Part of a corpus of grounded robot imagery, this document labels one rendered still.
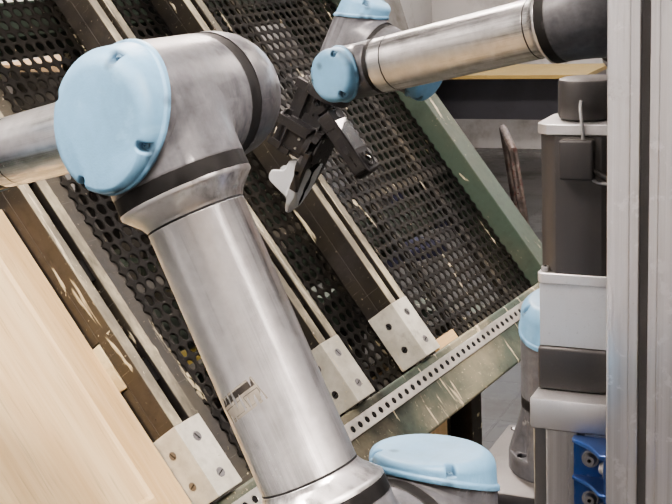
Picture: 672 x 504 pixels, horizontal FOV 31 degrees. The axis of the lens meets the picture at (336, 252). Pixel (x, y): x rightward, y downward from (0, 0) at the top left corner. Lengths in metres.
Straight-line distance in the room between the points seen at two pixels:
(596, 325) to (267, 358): 0.41
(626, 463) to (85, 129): 0.60
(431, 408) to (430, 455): 1.26
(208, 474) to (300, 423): 0.89
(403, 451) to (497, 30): 0.61
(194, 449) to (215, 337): 0.89
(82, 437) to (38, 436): 0.07
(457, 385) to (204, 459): 0.75
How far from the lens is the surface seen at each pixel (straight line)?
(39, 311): 1.88
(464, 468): 1.07
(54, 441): 1.79
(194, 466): 1.85
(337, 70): 1.63
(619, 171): 1.12
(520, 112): 9.61
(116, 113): 0.95
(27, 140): 1.27
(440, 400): 2.38
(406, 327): 2.38
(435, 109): 3.06
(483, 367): 2.56
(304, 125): 1.86
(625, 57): 1.10
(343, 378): 2.16
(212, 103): 0.98
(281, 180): 1.90
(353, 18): 1.79
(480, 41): 1.52
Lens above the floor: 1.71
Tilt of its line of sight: 14 degrees down
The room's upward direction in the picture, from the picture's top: 3 degrees counter-clockwise
